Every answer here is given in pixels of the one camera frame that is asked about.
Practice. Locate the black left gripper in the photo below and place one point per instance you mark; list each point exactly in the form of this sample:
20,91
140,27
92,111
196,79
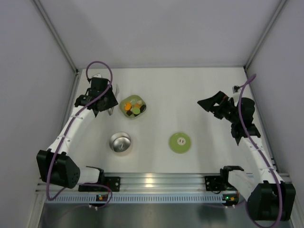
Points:
110,100

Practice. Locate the green round lid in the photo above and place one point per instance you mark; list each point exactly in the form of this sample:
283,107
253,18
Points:
180,142

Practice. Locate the orange food piece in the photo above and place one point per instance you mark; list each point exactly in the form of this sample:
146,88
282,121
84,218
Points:
128,106

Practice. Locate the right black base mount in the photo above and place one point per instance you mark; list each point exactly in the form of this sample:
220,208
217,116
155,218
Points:
214,184

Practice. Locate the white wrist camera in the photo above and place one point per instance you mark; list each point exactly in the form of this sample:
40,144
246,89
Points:
98,75
236,91

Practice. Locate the metal serving tongs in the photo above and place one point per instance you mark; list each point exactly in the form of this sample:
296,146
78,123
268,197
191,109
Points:
110,111

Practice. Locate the right aluminium frame post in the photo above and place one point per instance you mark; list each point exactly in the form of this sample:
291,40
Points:
274,16

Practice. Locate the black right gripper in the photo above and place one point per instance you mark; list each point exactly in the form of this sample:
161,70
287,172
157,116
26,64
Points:
218,107

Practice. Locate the left aluminium frame post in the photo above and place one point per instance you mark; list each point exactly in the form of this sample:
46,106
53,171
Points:
46,19

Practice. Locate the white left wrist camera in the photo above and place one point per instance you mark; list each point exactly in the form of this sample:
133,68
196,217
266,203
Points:
98,75

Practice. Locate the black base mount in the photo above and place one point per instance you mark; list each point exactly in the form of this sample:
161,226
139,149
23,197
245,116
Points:
214,184
103,185

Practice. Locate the grey slotted cable duct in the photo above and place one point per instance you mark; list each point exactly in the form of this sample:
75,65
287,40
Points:
141,198

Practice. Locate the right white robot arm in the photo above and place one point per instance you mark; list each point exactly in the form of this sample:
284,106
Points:
267,196

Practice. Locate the green food tray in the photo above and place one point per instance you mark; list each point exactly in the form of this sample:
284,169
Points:
133,99

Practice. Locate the aluminium mounting rail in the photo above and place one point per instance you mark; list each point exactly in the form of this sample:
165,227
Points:
153,183

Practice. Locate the black round food piece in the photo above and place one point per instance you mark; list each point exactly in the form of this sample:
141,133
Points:
143,108

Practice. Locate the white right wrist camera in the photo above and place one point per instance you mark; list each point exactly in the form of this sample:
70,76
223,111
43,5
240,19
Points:
236,91

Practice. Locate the aluminium frame post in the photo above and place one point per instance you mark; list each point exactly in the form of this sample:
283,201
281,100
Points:
46,19
274,16

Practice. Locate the green round food piece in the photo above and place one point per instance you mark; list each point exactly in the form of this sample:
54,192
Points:
136,111

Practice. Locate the steel lunch box bowl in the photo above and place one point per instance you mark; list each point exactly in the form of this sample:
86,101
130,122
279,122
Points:
120,143

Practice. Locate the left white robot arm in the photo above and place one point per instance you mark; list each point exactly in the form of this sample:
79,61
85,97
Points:
55,164

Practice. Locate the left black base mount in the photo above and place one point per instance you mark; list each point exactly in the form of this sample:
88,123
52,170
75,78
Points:
103,185

